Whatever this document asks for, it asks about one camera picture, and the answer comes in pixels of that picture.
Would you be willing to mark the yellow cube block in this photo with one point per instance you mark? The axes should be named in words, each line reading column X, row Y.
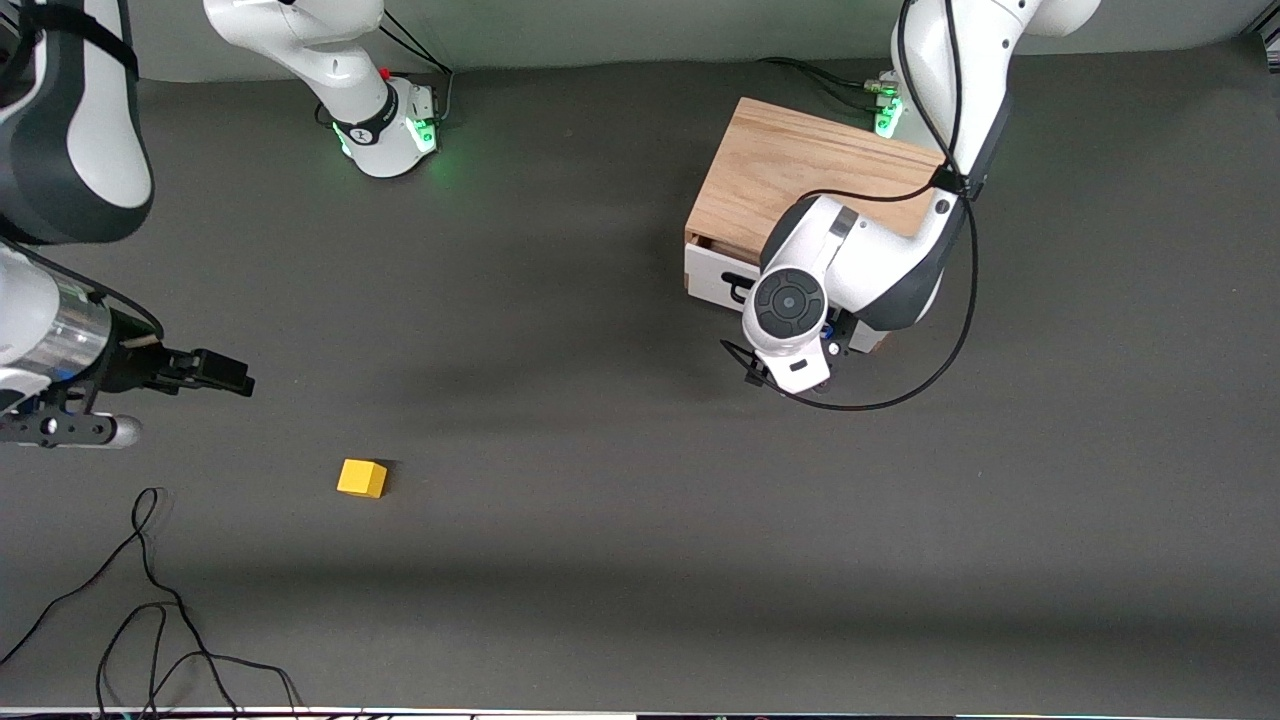
column 361, row 479

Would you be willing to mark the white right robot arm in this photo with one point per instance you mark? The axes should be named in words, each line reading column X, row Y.
column 330, row 60

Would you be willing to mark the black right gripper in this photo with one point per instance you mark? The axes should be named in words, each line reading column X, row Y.
column 128, row 366

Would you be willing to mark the wooden drawer cabinet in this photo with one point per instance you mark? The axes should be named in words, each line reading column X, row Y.
column 770, row 170

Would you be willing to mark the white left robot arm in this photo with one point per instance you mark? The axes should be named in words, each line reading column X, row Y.
column 860, row 270

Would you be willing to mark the dark grey table mat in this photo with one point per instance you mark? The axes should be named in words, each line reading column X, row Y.
column 640, row 560

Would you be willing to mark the aluminium frame rail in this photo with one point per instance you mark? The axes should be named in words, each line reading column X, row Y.
column 1270, row 40

